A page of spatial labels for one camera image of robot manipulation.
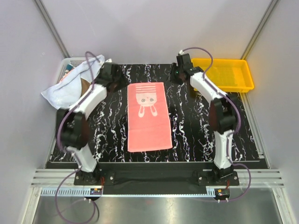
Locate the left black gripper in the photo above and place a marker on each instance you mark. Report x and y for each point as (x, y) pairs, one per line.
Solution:
(123, 81)

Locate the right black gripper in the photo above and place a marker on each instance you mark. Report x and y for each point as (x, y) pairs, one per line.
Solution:
(174, 67)

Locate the light blue white towel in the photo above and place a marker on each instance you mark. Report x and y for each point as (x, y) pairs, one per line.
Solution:
(58, 99)

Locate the pink rabbit towel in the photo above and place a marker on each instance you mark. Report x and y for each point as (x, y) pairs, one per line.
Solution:
(149, 127)

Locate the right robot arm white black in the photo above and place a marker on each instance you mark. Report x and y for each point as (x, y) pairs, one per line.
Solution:
(224, 117)

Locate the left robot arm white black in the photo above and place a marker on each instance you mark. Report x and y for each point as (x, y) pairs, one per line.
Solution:
(72, 128)

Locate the brown towel in basket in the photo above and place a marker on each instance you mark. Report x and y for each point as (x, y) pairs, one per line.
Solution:
(85, 86)

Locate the white perforated plastic basket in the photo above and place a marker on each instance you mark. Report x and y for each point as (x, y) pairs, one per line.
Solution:
(72, 70)

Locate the yellow plastic tray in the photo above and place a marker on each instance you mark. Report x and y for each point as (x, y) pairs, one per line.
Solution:
(229, 75)

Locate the black marble pattern mat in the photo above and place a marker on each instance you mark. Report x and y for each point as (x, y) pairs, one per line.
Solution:
(192, 138)

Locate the left small connector board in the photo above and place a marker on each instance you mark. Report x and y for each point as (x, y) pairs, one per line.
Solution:
(96, 191)

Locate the small connector board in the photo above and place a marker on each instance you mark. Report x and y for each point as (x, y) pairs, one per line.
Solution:
(96, 191)
(222, 194)

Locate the right small connector board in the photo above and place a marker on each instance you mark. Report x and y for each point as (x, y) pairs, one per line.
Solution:
(222, 194)

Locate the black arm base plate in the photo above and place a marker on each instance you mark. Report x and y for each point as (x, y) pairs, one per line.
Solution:
(200, 173)

